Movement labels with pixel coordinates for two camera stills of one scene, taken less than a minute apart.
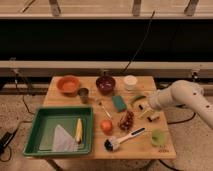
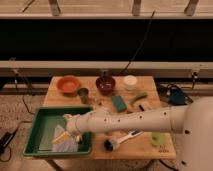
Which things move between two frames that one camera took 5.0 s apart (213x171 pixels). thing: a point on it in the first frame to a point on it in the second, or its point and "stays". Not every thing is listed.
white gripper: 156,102 to 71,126
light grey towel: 63,142 stays
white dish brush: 112,144 stays
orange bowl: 69,85 stays
